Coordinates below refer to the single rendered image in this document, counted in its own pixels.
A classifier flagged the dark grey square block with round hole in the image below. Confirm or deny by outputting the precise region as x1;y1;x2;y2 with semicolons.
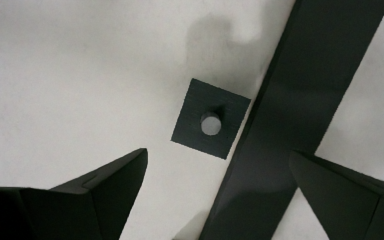
170;78;251;160

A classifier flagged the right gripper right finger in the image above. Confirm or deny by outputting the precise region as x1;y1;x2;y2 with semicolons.
288;149;384;240

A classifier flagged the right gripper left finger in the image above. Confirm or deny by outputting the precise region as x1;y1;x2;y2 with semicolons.
0;148;148;240

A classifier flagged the grey metal peg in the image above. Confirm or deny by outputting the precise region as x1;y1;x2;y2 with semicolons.
200;112;221;135

